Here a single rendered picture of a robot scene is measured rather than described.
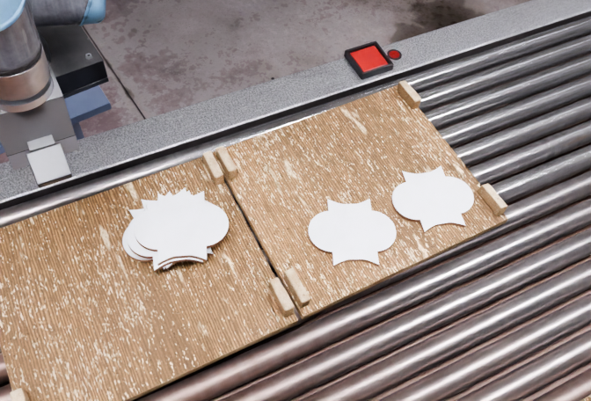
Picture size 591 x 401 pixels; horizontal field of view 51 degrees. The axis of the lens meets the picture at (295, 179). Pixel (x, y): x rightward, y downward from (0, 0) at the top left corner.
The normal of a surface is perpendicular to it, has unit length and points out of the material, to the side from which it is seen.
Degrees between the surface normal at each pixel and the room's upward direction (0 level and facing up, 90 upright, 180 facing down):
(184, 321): 0
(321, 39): 0
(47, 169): 27
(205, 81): 0
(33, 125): 90
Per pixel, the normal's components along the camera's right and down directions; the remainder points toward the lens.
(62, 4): 0.18, 0.72
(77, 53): 0.10, -0.57
